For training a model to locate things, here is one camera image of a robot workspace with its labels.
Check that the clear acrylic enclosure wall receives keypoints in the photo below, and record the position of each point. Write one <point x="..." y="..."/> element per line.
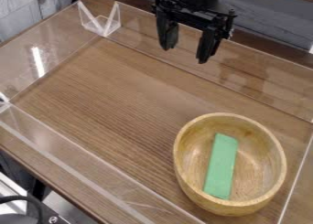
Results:
<point x="95" y="104"/>

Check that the brown wooden bowl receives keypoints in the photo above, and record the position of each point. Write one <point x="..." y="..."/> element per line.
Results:
<point x="260" y="164"/>

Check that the clear acrylic corner bracket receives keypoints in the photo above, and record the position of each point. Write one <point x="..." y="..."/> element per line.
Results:
<point x="101" y="25"/>

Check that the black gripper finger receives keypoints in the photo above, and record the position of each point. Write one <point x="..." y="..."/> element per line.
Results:
<point x="208" y="44"/>
<point x="167" y="30"/>

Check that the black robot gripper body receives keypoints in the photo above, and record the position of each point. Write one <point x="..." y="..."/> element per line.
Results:
<point x="199" y="14"/>

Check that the green rectangular block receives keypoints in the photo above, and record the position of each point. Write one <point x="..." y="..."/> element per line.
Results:
<point x="220" y="166"/>

